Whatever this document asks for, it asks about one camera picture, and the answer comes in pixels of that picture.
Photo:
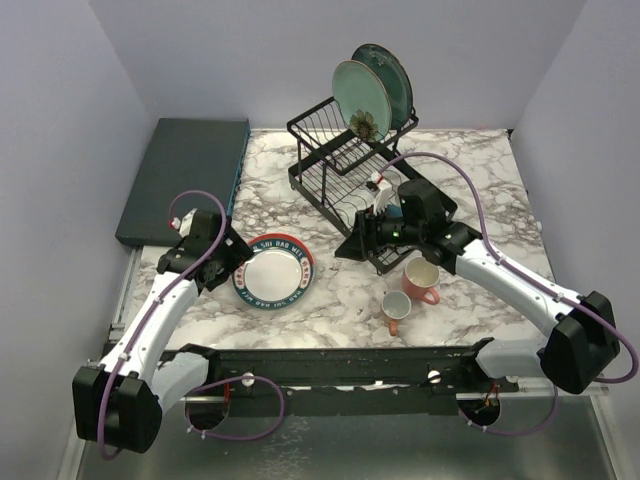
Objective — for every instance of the black wire dish rack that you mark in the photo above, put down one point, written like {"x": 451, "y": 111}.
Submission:
{"x": 333, "y": 167}

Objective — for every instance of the black mounting rail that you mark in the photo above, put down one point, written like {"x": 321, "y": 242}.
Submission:
{"x": 349, "y": 382}

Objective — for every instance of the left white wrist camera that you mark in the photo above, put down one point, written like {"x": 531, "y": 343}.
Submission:
{"x": 183, "y": 225}

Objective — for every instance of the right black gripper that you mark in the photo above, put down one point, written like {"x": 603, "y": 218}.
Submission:
{"x": 364, "y": 238}

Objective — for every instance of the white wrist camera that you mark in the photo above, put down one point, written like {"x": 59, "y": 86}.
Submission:
{"x": 183, "y": 225}
{"x": 382, "y": 191}

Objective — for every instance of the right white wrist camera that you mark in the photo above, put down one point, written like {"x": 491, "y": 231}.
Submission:
{"x": 382, "y": 191}

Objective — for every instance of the plain pink mug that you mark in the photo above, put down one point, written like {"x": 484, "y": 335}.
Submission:
{"x": 419, "y": 281}

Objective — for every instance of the dark bowl beige inside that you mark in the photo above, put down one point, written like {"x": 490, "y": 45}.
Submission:
{"x": 393, "y": 212}

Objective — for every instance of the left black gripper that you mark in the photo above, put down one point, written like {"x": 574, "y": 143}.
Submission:
{"x": 238, "y": 252}

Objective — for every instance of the dark grey flat box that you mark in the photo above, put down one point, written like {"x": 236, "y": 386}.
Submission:
{"x": 183, "y": 154}

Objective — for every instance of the orange plate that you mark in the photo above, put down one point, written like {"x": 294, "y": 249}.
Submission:
{"x": 362, "y": 100}

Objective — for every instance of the printed salmon coffee mug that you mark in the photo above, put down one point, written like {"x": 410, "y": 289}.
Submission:
{"x": 395, "y": 306}

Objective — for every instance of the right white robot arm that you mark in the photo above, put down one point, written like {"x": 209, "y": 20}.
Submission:
{"x": 579, "y": 340}

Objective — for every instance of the teal patterned bottom plate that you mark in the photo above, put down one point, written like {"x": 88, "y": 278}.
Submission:
{"x": 278, "y": 274}

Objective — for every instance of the blue glazed floral plate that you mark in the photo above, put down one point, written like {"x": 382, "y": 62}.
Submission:
{"x": 394, "y": 77}

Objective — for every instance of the aluminium frame rail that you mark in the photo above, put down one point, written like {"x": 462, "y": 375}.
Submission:
{"x": 119, "y": 401}

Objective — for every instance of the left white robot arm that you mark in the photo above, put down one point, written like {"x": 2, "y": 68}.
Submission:
{"x": 120, "y": 400}

